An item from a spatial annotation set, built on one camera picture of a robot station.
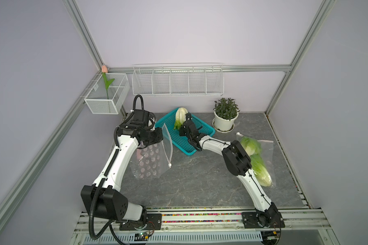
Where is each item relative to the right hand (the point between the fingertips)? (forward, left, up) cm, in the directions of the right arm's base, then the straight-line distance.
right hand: (180, 124), depth 103 cm
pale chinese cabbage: (-1, 0, +7) cm, 7 cm away
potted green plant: (+3, -30, +8) cm, 31 cm away
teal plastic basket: (+5, +10, -3) cm, 12 cm away
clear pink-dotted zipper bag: (-25, +17, -4) cm, 30 cm away
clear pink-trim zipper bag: (-21, -50, -4) cm, 54 cm away
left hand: (-22, +7, +15) cm, 28 cm away
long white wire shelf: (+21, -1, +22) cm, 30 cm away
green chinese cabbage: (-17, -44, -2) cm, 48 cm away
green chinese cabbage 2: (-33, -45, -1) cm, 56 cm away
